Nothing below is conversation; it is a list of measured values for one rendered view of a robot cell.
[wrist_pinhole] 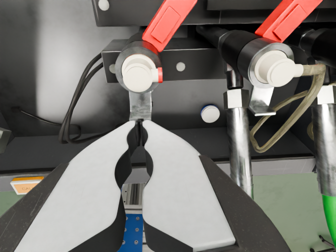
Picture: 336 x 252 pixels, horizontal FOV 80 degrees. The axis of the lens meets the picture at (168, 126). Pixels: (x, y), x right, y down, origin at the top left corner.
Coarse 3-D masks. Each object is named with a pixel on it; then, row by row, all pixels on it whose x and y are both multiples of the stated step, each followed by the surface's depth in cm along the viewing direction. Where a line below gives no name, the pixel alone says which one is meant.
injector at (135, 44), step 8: (128, 40) 14; (136, 40) 13; (144, 40) 13; (128, 48) 11; (136, 48) 11; (144, 48) 11; (152, 48) 12; (120, 56) 11; (152, 56) 11; (120, 64) 12; (160, 64) 12; (120, 72) 12; (120, 80) 12; (128, 88) 12; (152, 88) 12
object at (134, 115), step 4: (132, 112) 13; (136, 112) 13; (140, 112) 13; (144, 112) 13; (148, 112) 13; (132, 116) 13; (136, 116) 13; (140, 116) 13; (144, 116) 13; (148, 116) 13; (136, 120) 13; (140, 120) 13; (144, 120) 13
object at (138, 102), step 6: (132, 96) 13; (138, 96) 13; (144, 96) 13; (150, 96) 13; (132, 102) 13; (138, 102) 13; (144, 102) 13; (150, 102) 13; (132, 108) 13; (138, 108) 13; (144, 108) 13; (150, 108) 13
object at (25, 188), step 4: (40, 176) 35; (12, 180) 35; (16, 180) 35; (16, 184) 35; (20, 184) 35; (24, 184) 35; (28, 184) 35; (32, 184) 35; (16, 188) 35; (20, 188) 35; (24, 188) 35; (28, 188) 35; (20, 192) 36; (24, 192) 36
